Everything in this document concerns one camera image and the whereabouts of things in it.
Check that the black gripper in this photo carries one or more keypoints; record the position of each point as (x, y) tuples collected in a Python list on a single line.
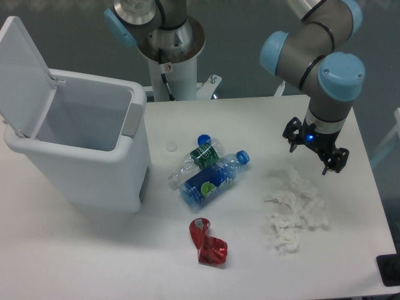
[(322, 144)]

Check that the blue plastic bottle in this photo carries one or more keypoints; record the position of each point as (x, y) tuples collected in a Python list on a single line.
[(200, 189)]

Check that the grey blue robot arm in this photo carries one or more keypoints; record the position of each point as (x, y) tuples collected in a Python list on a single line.
[(308, 60)]

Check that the clear green label bottle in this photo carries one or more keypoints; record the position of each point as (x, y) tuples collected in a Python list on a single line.
[(195, 161)]

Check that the loose blue bottle cap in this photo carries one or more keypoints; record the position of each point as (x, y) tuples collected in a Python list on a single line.
[(203, 138)]

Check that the crumpled white tissue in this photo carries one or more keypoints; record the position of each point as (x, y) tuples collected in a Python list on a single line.
[(301, 208)]

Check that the black device at edge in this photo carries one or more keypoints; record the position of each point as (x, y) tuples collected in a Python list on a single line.
[(388, 265)]

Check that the crushed red can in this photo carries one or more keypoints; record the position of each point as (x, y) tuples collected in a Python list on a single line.
[(211, 250)]

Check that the white trash bin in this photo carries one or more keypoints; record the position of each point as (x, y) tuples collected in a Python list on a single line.
[(92, 144)]

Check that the white trash bin lid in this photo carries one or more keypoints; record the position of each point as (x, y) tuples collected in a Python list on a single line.
[(27, 85)]

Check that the white bracket right edge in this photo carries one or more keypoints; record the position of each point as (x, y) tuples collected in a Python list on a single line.
[(388, 144)]

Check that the white mounting bracket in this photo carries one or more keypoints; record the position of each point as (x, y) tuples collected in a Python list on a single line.
[(207, 90)]

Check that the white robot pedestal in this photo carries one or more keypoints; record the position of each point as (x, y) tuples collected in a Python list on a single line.
[(172, 60)]

